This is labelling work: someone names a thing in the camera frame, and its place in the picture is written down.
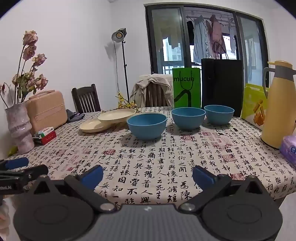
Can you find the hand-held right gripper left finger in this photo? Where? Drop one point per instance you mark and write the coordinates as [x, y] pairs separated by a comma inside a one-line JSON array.
[[91, 176]]

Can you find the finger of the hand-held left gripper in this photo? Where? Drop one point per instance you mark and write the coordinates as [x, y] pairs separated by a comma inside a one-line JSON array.
[[16, 163], [34, 172]]

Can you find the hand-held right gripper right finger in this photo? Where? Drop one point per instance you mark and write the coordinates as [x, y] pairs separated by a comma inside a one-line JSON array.
[[203, 177]]

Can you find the cream plate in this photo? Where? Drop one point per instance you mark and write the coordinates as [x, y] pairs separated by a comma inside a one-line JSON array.
[[91, 127], [115, 115]]

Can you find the blue bowl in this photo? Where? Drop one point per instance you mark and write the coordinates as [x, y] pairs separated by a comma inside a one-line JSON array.
[[188, 122], [146, 129], [218, 119]]

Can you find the pink grey vase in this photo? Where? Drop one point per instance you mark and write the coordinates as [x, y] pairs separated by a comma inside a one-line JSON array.
[[19, 129]]

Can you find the red small box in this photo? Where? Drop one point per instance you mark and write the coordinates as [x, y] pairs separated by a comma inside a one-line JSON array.
[[47, 139]]

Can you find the white green small box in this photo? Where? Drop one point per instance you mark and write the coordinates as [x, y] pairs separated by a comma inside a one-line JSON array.
[[45, 132]]

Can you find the calligraphy print tablecloth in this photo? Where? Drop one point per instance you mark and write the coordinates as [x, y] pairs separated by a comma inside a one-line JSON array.
[[148, 157]]

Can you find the pink hard suitcase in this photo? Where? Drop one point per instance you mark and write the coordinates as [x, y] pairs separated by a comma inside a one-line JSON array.
[[46, 111]]

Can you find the grey purple cloth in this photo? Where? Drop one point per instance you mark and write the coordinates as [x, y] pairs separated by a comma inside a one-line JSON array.
[[74, 117]]

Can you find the dark wooden chair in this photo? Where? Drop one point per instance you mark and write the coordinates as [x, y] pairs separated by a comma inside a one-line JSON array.
[[85, 99], [157, 92]]

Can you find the yellow flower branch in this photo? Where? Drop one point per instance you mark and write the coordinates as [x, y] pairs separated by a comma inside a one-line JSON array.
[[126, 104]]

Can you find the green paper bag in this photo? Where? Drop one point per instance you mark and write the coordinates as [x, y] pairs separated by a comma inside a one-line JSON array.
[[196, 97]]

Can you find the yellow-green snack box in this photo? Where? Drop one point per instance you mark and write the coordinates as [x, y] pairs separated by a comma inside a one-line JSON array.
[[251, 102]]

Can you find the purple tissue pack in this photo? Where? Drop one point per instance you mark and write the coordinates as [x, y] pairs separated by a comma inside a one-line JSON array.
[[289, 148]]

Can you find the black paper bag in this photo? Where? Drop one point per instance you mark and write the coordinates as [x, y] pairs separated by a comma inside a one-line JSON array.
[[222, 88]]

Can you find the yellow thermos jug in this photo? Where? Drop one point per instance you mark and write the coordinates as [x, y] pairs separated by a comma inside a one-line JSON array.
[[277, 111]]

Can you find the beige jacket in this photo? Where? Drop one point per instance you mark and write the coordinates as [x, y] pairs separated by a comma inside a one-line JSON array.
[[141, 88]]

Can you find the dried pink roses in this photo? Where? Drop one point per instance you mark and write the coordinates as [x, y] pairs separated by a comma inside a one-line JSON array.
[[29, 51]]

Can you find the light blue hanging garment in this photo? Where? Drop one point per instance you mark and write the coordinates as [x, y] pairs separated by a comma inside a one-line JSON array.
[[201, 39]]

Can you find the studio light on stand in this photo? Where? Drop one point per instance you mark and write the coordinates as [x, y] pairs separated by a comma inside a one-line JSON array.
[[119, 36]]

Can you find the white hanging garment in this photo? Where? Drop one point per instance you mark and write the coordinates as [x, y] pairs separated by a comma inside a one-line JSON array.
[[232, 37]]

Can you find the pink hanging garment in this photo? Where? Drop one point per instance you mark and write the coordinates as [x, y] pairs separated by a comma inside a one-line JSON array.
[[216, 32]]

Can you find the black hanging garment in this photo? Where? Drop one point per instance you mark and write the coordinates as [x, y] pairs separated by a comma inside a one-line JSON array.
[[189, 31]]

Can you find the black framed glass door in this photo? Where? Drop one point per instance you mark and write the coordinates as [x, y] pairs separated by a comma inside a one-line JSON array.
[[149, 34]]

